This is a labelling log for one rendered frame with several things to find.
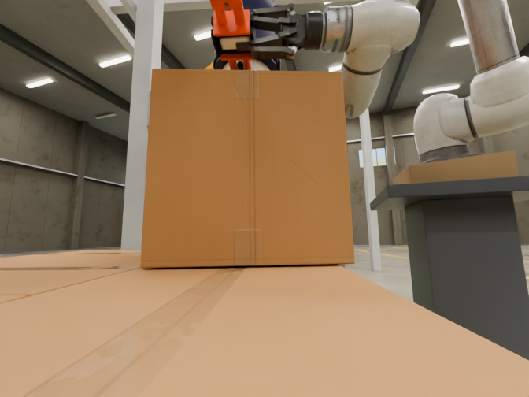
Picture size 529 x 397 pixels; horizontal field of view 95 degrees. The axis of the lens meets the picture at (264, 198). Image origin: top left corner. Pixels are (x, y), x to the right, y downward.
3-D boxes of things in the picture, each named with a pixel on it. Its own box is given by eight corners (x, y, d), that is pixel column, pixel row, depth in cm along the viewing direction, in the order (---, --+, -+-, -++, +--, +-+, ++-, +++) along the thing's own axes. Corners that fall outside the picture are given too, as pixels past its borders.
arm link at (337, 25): (353, 31, 51) (324, 32, 52) (342, 61, 60) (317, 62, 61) (350, -6, 53) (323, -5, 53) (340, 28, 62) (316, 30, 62)
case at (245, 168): (205, 249, 103) (206, 157, 109) (297, 247, 105) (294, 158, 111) (138, 268, 44) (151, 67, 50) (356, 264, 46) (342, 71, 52)
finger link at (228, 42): (251, 46, 59) (251, 48, 59) (222, 46, 59) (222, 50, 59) (249, 35, 56) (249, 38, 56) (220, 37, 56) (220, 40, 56)
